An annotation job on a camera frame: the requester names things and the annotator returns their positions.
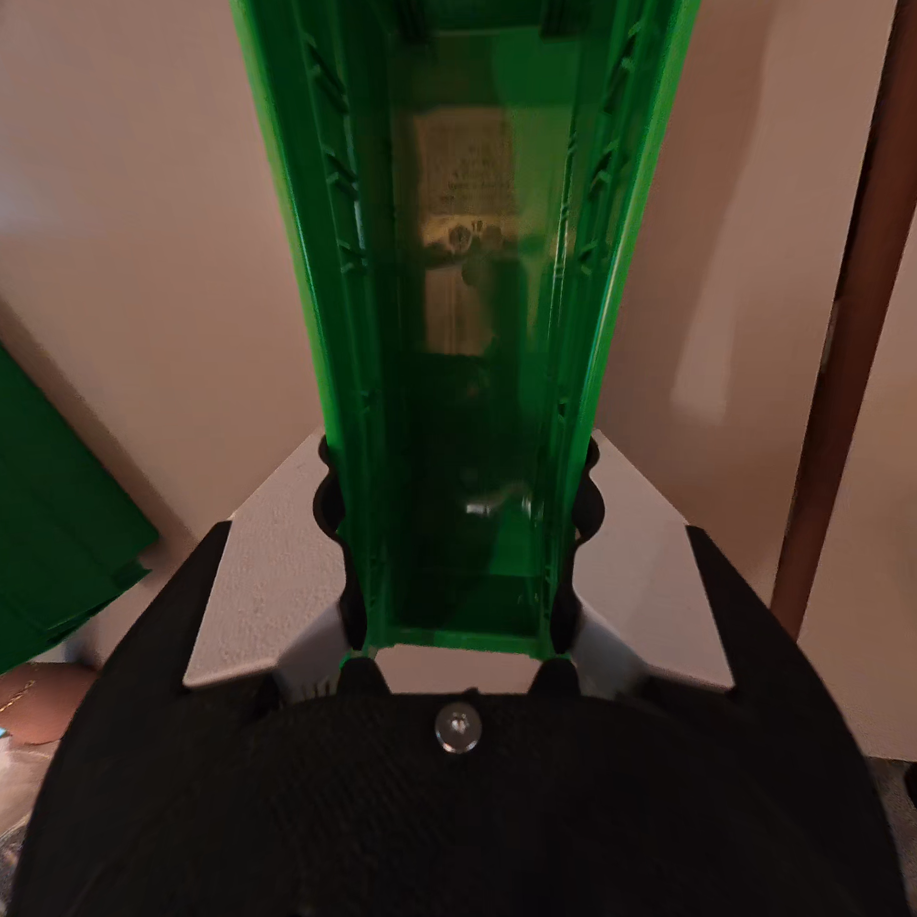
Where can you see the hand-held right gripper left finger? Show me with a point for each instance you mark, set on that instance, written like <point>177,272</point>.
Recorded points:
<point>265,587</point>

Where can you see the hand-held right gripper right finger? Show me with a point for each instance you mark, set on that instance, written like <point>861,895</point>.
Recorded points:
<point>645,587</point>

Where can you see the green plastic bin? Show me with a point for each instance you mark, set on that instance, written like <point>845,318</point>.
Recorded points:
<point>50,516</point>
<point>473,358</point>

